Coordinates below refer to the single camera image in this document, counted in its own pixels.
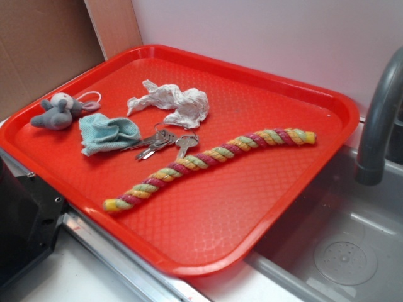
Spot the brown cardboard panel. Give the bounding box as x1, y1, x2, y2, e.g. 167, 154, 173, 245
1, 1, 104, 120

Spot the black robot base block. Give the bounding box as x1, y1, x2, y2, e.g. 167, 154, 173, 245
1, 160, 66, 291

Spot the multicolored twisted rope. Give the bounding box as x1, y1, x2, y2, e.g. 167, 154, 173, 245
103, 127, 318, 214

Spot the red plastic tray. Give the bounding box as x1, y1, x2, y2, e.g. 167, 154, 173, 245
1, 45, 359, 277

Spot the grey plush mouse toy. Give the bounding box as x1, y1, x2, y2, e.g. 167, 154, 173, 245
30, 91, 102, 130

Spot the silver key bunch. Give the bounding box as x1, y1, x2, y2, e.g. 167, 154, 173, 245
122, 122, 200, 160

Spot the light blue knitted cloth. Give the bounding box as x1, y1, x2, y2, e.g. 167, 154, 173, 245
79, 113, 141, 157

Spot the crumpled white tissue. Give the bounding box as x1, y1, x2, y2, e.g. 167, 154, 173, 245
127, 80, 210, 129

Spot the light wooden board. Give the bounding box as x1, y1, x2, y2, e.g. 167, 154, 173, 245
84, 0, 143, 60

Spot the grey plastic sink basin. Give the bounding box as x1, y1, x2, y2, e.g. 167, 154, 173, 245
246, 147, 402, 301

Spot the grey sink faucet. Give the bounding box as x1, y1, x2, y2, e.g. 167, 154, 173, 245
355, 48, 402, 186

